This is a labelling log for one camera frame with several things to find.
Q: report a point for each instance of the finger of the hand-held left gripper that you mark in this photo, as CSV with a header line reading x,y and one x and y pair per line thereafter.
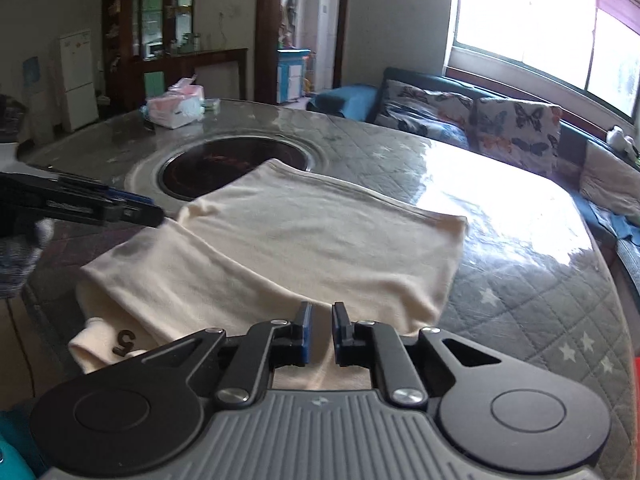
x,y
140,215
132,197

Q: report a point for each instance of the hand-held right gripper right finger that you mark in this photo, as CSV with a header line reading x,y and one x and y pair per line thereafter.
x,y
340,336

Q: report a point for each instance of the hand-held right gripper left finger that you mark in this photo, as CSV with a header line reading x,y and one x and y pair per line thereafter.
x,y
304,336

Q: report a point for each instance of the cream shirt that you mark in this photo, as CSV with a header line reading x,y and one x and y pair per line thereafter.
x,y
300,240

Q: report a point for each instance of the person's left hand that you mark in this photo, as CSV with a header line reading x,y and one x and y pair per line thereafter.
x,y
22,260

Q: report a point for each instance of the round black built-in cooktop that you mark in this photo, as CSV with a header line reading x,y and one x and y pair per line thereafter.
x,y
210,165

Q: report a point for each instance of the pink white tissue pack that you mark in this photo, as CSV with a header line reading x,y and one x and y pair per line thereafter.
x,y
175,105

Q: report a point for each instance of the white refrigerator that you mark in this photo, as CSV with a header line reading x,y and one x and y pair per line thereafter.
x,y
77,80

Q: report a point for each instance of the water dispenser with blue bottle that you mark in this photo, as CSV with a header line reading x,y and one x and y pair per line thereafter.
x,y
32,72

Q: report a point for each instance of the dark wooden display cabinet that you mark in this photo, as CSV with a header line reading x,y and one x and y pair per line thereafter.
x,y
165,60

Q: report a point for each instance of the blue plastic drawer unit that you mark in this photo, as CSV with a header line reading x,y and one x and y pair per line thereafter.
x,y
291,75

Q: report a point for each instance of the blue sofa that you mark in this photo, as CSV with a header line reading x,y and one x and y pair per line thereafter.
x,y
345,97

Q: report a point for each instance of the butterfly print cushion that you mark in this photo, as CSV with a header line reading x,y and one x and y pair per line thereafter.
x,y
425,110
520,132

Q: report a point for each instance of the teal object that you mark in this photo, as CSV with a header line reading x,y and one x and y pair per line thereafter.
x,y
15,450

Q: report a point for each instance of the grey cushion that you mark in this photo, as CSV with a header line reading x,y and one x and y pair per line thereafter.
x,y
612,180

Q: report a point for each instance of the white plush toy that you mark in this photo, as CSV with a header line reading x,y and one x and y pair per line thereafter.
x,y
619,137

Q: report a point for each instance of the window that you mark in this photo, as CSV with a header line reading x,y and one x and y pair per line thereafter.
x,y
525,15

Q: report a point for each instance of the dark wooden door frame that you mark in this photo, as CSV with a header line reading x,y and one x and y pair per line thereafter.
x,y
267,30

